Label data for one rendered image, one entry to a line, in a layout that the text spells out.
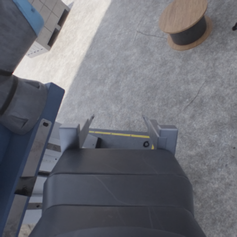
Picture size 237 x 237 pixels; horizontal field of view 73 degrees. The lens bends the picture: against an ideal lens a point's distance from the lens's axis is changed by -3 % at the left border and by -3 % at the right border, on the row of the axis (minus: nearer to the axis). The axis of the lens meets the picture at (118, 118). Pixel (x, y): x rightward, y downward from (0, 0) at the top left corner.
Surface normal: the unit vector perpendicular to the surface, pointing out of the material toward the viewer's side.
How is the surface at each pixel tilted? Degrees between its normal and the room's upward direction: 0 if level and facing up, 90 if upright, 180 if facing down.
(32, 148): 90
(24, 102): 70
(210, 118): 0
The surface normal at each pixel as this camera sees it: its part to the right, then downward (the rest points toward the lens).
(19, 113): 0.35, 0.30
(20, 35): 0.72, 0.66
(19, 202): 0.78, 0.01
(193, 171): -0.58, -0.35
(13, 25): 0.65, 0.55
